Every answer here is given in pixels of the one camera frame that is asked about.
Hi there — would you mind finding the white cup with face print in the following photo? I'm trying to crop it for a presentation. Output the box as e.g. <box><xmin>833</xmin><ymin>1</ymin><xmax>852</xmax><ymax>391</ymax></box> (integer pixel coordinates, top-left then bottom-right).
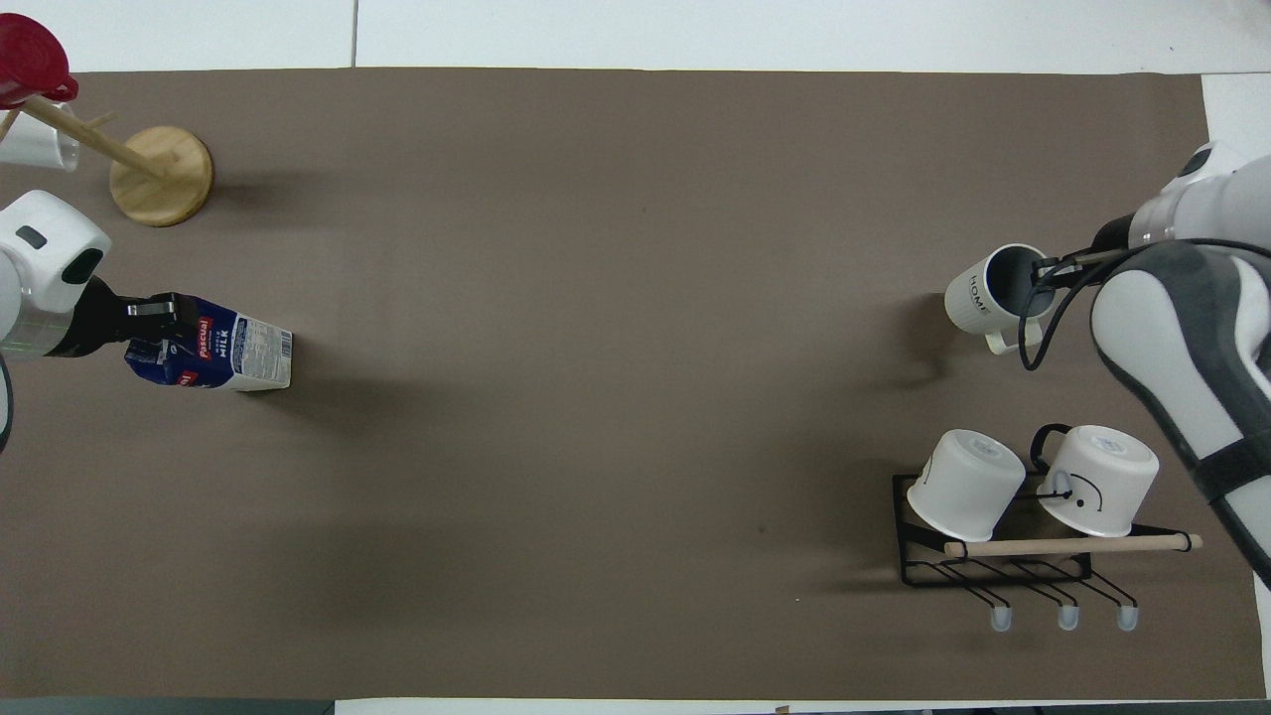
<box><xmin>1030</xmin><ymin>423</ymin><xmax>1161</xmax><ymax>538</ymax></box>

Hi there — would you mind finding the black wire cup rack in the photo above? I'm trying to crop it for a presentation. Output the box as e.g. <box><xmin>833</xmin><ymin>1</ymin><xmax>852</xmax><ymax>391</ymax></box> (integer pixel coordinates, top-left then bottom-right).
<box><xmin>891</xmin><ymin>467</ymin><xmax>1203</xmax><ymax>633</ymax></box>

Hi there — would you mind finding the blue and white milk carton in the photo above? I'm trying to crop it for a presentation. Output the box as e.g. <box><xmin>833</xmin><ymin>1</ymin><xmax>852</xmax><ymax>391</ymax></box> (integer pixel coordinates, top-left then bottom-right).
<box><xmin>123</xmin><ymin>294</ymin><xmax>295</xmax><ymax>393</ymax></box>

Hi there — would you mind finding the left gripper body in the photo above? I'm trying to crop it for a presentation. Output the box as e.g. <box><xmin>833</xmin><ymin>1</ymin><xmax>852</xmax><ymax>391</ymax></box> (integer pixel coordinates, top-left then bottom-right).
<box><xmin>58</xmin><ymin>277</ymin><xmax>136</xmax><ymax>359</ymax></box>

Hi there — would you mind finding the wooden mug tree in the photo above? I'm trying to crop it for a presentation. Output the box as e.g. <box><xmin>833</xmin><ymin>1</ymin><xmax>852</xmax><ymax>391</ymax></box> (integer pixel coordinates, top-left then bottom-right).
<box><xmin>0</xmin><ymin>93</ymin><xmax>215</xmax><ymax>228</ymax></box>

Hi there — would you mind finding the red cup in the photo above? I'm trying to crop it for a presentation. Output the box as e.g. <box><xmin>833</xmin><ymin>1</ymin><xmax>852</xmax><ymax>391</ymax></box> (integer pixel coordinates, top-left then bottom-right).
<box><xmin>0</xmin><ymin>14</ymin><xmax>79</xmax><ymax>110</ymax></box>

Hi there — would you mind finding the small white cup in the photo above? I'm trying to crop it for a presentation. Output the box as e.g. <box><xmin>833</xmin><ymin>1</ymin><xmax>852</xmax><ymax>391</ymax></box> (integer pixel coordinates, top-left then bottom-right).
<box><xmin>0</xmin><ymin>102</ymin><xmax>82</xmax><ymax>173</ymax></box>

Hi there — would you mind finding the white cup with dark inside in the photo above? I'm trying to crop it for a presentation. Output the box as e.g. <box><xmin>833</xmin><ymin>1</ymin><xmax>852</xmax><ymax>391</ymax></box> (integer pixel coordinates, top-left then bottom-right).
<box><xmin>943</xmin><ymin>243</ymin><xmax>1059</xmax><ymax>357</ymax></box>

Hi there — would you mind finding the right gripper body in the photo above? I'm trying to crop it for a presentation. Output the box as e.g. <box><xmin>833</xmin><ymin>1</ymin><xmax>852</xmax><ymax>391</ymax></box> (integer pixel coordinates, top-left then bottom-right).
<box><xmin>1091</xmin><ymin>213</ymin><xmax>1136</xmax><ymax>261</ymax></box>

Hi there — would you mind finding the plain white cup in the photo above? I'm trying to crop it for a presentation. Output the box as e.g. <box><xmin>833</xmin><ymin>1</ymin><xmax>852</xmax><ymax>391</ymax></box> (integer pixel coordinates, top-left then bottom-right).
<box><xmin>906</xmin><ymin>428</ymin><xmax>1028</xmax><ymax>543</ymax></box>

